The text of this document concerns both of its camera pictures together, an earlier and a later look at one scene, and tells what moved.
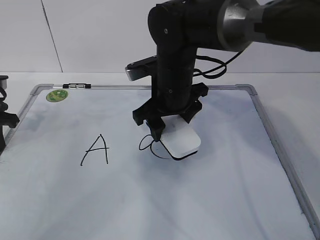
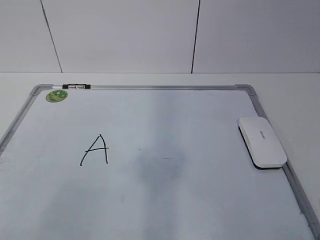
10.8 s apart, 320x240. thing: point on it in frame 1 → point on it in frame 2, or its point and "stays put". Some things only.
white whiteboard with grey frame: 77,167 stays put
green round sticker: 57,95 stays put
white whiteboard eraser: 179,138 → 264,150
